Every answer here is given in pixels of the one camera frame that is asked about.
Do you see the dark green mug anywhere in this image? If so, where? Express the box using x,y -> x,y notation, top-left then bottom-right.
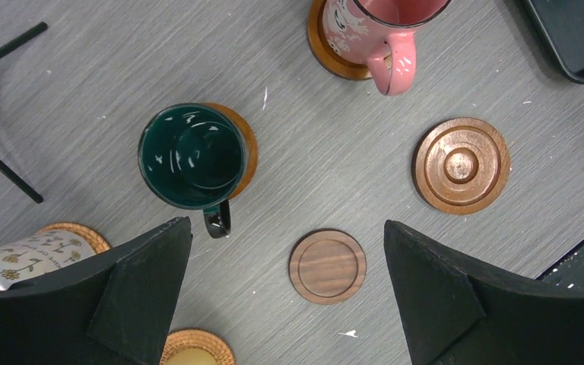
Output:
138,103 -> 246,238

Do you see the black serving tray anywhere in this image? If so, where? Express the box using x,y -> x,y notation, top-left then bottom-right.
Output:
522,0 -> 584,84

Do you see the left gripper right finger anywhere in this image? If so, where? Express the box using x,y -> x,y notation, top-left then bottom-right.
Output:
384,221 -> 584,364

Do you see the cork coaster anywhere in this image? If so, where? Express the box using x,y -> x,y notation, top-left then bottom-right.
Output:
160,328 -> 236,365
39,222 -> 111,254

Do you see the pink mug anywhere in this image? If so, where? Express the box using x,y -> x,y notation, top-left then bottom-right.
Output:
322,0 -> 450,96

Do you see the wooden ringed coaster back right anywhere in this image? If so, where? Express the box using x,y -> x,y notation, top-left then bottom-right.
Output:
306,0 -> 372,81

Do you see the wooden ringed coaster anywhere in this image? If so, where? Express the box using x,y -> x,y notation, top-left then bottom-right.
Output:
306,0 -> 372,81
412,117 -> 510,215
204,103 -> 259,199

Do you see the yellow mug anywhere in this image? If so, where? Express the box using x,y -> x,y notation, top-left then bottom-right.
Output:
164,348 -> 217,365

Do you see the wooden ringed coaster back middle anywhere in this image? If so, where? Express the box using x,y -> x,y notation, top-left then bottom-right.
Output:
204,103 -> 259,199

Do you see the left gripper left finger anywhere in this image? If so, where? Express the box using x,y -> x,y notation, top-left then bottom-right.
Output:
0,217 -> 192,364

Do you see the wooden ringed coaster front right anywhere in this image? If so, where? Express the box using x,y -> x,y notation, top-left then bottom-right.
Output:
412,117 -> 510,215

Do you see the cork coaster back left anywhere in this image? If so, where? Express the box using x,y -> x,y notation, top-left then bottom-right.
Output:
39,222 -> 111,254

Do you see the dark walnut coaster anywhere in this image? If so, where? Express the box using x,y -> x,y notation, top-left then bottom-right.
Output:
288,229 -> 367,305

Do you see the white patterned mug orange inside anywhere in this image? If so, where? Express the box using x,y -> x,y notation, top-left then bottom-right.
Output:
0,229 -> 101,291

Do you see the cork coaster front left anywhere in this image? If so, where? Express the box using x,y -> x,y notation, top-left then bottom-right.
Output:
160,328 -> 236,365

